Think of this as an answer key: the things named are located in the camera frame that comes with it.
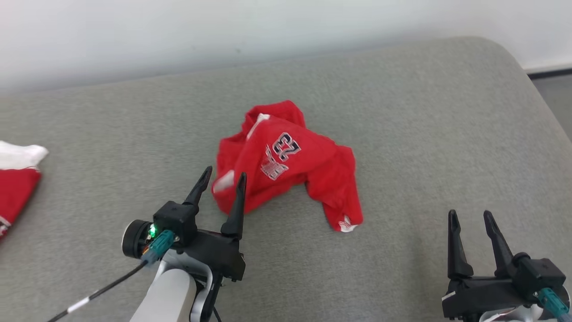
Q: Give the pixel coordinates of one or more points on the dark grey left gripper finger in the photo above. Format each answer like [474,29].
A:
[236,214]
[201,188]

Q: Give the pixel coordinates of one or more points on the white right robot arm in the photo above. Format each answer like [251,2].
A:
[514,315]

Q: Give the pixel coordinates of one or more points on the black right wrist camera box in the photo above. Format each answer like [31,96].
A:
[538,273]

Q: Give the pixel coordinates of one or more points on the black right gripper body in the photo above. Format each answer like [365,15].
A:
[482,295]

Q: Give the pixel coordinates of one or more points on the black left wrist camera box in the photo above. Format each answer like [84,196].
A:
[176,217]

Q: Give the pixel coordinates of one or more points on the dark wall baseboard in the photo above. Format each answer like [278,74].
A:
[552,73]

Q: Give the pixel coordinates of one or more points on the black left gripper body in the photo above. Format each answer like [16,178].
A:
[219,255]

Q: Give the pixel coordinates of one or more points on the red basketball shorts number 23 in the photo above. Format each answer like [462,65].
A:
[313,152]

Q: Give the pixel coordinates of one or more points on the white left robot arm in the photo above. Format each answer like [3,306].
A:
[170,295]

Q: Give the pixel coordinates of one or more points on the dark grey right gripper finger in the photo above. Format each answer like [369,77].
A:
[456,250]
[500,250]

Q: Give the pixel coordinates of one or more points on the red and white basketball jersey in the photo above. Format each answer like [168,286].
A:
[15,192]

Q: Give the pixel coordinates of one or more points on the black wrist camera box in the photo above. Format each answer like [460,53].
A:
[538,273]
[176,217]

